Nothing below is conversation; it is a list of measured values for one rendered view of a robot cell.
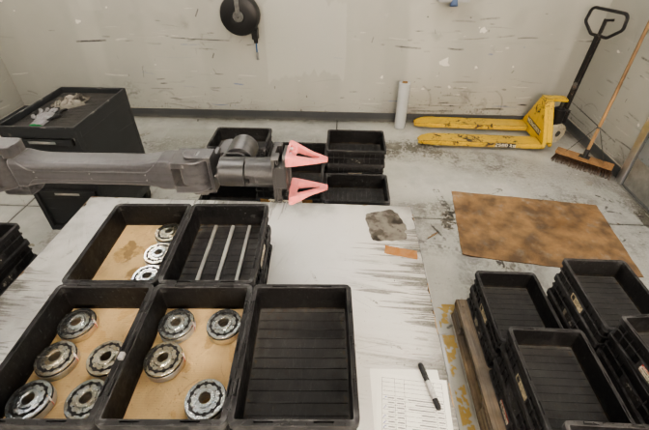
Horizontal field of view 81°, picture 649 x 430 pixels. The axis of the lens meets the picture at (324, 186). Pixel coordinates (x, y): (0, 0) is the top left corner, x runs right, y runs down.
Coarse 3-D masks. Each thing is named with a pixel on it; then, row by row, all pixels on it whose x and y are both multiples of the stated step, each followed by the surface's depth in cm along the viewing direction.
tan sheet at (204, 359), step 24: (192, 312) 120; (240, 312) 120; (192, 336) 113; (192, 360) 107; (216, 360) 107; (144, 384) 102; (168, 384) 102; (192, 384) 102; (144, 408) 97; (168, 408) 97
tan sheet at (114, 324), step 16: (112, 320) 118; (128, 320) 118; (96, 336) 113; (112, 336) 113; (80, 352) 109; (80, 368) 105; (64, 384) 102; (64, 400) 98; (48, 416) 95; (64, 416) 95
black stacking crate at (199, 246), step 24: (192, 216) 145; (216, 216) 152; (240, 216) 152; (264, 216) 145; (192, 240) 145; (216, 240) 147; (240, 240) 147; (264, 240) 141; (192, 264) 137; (216, 264) 137
